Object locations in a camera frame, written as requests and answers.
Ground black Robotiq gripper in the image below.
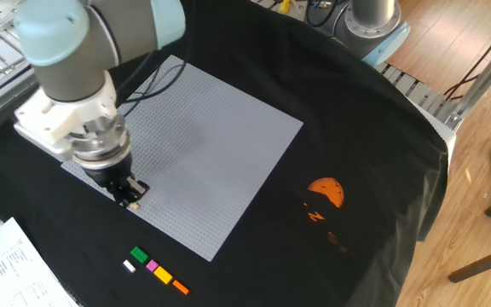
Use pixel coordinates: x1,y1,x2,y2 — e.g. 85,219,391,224
82,153,151,208

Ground dark green Lego brick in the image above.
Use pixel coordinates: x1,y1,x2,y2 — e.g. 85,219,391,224
130,246,150,264

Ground grey Lego baseplate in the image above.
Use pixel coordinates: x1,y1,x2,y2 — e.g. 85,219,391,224
61,54,304,263

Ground yellow Lego brick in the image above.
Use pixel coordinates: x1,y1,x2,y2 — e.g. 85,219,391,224
153,265,174,286

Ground orange narrow Lego brick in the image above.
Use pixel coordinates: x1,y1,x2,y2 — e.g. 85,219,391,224
171,279,190,296

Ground white printed paper sheets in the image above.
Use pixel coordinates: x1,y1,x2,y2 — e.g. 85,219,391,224
0,217,80,307

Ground black cloth with orange print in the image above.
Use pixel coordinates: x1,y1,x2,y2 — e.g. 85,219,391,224
0,0,449,307

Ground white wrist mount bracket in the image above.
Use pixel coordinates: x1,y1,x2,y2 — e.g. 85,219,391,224
13,70,119,162

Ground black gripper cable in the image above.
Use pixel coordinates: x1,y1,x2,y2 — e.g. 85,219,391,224
117,50,189,119

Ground aluminium frame post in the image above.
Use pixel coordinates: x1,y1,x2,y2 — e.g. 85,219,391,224
443,38,491,131

